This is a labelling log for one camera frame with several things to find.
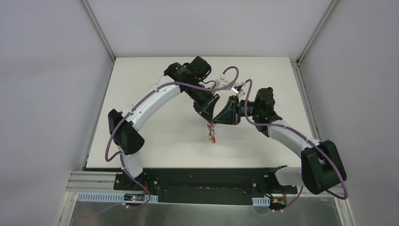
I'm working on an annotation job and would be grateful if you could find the grey red keyring holder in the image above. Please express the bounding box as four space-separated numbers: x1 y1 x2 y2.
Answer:
207 123 216 144

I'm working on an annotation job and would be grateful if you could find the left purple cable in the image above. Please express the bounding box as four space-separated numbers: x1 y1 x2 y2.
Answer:
104 66 240 210

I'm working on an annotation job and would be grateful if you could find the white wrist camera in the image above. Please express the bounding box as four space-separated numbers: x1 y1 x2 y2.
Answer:
213 73 232 90
231 82 247 99

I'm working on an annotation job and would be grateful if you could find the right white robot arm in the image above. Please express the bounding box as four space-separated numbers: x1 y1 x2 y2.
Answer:
212 87 347 194

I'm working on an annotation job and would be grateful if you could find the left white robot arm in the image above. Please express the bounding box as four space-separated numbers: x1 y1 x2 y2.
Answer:
108 56 219 190

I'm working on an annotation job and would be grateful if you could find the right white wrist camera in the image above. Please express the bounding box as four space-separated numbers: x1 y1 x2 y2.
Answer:
231 82 247 99

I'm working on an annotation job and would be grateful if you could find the purple cable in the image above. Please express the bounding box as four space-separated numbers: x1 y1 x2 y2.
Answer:
243 79 349 200
104 66 240 210

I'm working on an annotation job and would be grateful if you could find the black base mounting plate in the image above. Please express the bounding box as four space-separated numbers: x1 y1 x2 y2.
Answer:
113 168 297 205

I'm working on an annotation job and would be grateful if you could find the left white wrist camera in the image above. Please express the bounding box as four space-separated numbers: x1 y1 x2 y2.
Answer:
213 73 232 90

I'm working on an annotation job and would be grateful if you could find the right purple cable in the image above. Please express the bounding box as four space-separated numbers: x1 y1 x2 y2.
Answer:
243 79 349 200

